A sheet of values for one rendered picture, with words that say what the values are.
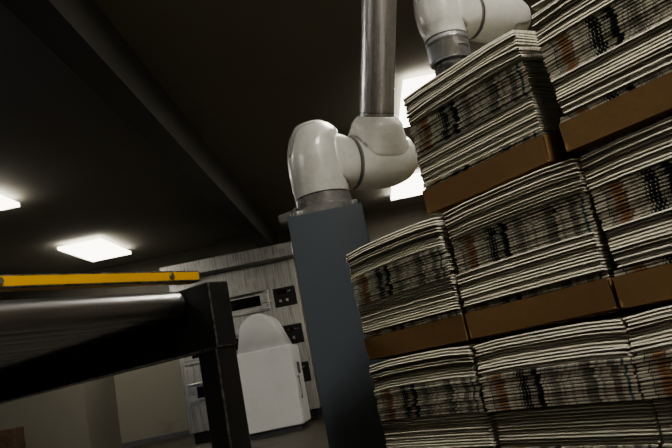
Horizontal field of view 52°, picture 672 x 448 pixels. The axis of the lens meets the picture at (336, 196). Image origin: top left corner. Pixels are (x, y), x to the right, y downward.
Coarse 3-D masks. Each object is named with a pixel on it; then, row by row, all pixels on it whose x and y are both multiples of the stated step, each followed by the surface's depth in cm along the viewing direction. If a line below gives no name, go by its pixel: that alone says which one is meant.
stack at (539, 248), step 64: (512, 192) 109; (576, 192) 100; (640, 192) 92; (384, 256) 135; (448, 256) 121; (512, 256) 109; (576, 256) 100; (640, 256) 92; (384, 320) 135; (576, 320) 103; (640, 320) 93; (384, 384) 138; (448, 384) 121; (512, 384) 110; (576, 384) 100; (640, 384) 92
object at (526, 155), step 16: (528, 144) 106; (544, 144) 104; (560, 144) 106; (496, 160) 112; (512, 160) 109; (528, 160) 107; (544, 160) 104; (560, 160) 105; (464, 176) 118; (480, 176) 115; (496, 176) 112; (512, 176) 109; (432, 192) 124; (448, 192) 121; (464, 192) 118; (432, 208) 125
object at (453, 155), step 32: (512, 32) 108; (480, 64) 114; (512, 64) 109; (544, 64) 111; (416, 96) 127; (448, 96) 120; (480, 96) 115; (512, 96) 110; (544, 96) 108; (416, 128) 129; (448, 128) 121; (480, 128) 115; (512, 128) 110; (544, 128) 106; (448, 160) 122; (480, 160) 115; (480, 192) 116
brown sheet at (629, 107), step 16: (656, 80) 89; (624, 96) 93; (640, 96) 91; (656, 96) 89; (592, 112) 97; (608, 112) 95; (624, 112) 93; (640, 112) 91; (656, 112) 89; (560, 128) 101; (576, 128) 99; (592, 128) 97; (608, 128) 95; (576, 144) 99
